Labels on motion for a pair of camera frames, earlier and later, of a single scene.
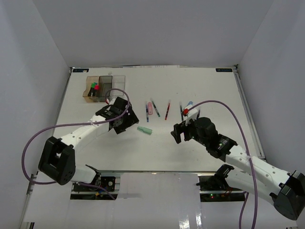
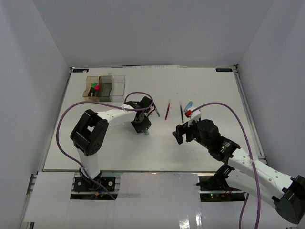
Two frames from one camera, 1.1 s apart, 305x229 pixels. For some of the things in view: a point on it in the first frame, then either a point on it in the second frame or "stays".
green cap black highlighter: (92, 89) stays
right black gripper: (181, 128) stays
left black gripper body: (127, 120) -> (139, 126)
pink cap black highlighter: (96, 88) stays
